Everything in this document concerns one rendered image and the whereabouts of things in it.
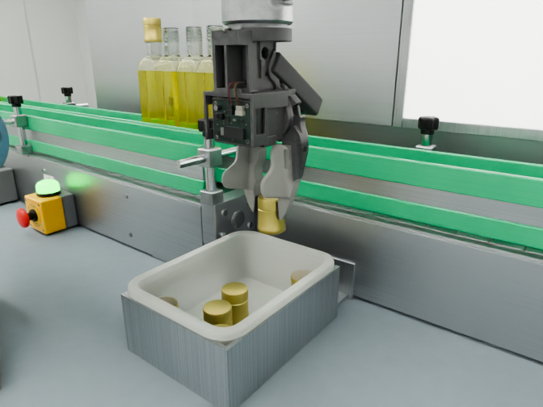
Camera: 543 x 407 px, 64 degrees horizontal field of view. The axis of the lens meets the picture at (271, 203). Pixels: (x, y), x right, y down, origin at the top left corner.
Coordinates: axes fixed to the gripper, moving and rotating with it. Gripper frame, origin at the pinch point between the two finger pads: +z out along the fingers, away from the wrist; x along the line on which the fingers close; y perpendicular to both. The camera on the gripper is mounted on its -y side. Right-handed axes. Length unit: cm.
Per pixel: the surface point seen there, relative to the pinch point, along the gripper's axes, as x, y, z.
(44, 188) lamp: -55, 4, 7
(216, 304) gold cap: -1.3, 8.9, 10.6
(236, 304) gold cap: -1.1, 5.7, 12.0
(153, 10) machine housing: -62, -32, -28
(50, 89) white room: -616, -260, 27
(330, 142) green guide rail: -4.5, -21.0, -3.9
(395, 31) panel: 1.1, -30.0, -20.9
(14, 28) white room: -615, -226, -52
